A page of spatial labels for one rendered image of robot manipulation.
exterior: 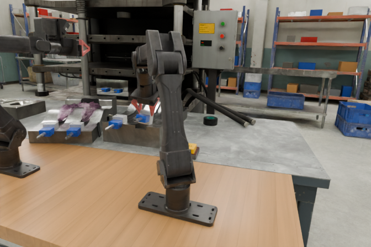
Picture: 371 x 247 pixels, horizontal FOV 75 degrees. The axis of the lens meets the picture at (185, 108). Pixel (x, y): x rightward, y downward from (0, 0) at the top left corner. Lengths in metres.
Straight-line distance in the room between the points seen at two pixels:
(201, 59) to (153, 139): 0.92
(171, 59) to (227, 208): 0.42
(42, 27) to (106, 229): 0.72
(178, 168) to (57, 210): 0.33
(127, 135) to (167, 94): 0.49
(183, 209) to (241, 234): 0.15
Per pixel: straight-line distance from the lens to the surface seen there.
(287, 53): 7.46
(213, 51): 1.78
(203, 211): 0.67
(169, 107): 0.61
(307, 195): 1.04
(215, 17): 1.79
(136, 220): 0.66
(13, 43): 0.95
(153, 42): 0.65
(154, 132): 1.01
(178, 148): 0.61
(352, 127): 4.40
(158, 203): 0.69
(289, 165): 0.99
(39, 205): 0.78
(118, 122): 1.04
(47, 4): 2.29
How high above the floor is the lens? 1.20
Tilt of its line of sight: 14 degrees down
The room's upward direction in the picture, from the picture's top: 2 degrees clockwise
